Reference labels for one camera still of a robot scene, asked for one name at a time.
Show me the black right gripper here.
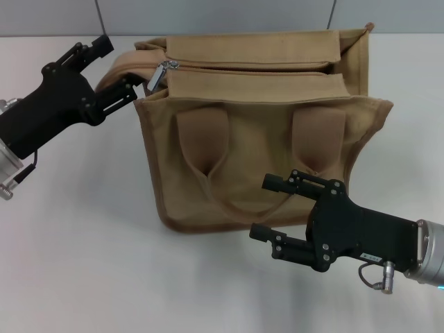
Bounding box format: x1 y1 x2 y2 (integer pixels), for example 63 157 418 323
248 169 419 275

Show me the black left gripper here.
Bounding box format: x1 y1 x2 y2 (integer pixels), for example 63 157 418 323
0 34 146 160

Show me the silver metal zipper pull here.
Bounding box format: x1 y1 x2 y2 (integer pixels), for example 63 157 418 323
147 60 178 90

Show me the khaki canvas food bag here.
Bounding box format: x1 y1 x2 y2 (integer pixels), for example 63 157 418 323
95 22 395 234

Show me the right gripper cable with connectors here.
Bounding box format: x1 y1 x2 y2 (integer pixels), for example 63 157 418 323
359 259 395 291

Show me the gripper cable with connectors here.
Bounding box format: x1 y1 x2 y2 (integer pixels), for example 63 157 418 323
0 99 40 201
359 259 395 291

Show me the left gripper cable with connectors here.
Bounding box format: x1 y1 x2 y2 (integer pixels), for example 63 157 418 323
0 99 40 201

